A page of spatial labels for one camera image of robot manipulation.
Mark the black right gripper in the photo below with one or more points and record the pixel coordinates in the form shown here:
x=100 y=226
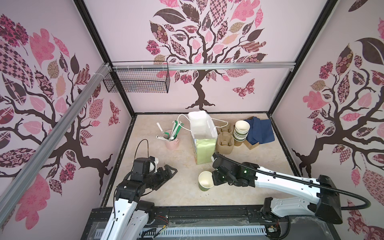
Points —
x=215 y=181

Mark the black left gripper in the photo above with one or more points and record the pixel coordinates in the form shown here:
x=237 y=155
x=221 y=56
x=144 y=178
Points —
x=163 y=178

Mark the green paper coffee cup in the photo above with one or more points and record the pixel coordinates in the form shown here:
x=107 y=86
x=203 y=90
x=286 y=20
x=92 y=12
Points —
x=205 y=180

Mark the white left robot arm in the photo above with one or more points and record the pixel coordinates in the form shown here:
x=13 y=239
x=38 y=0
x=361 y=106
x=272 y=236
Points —
x=130 y=214

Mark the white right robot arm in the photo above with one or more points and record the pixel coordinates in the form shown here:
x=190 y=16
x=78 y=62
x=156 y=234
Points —
x=309 y=196

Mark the stack of pulp cup carriers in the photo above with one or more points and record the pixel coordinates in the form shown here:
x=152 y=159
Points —
x=225 y=141

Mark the brown cardboard napkin box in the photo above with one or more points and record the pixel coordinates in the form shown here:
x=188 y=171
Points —
x=250 y=144

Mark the pink straw holder cup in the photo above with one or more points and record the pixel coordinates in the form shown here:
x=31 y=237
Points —
x=171 y=145

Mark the green white paper bag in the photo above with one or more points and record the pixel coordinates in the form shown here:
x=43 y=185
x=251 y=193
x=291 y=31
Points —
x=203 y=129

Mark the stack of paper cups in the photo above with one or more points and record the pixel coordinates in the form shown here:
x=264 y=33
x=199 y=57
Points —
x=241 y=130

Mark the blue paper napkins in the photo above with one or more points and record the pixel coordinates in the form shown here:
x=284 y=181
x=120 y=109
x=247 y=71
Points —
x=267 y=132

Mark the wrapped straws bundle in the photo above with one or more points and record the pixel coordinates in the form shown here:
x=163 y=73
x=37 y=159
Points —
x=172 y=134

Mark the black wire basket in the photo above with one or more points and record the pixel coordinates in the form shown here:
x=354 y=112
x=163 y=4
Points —
x=138 y=77

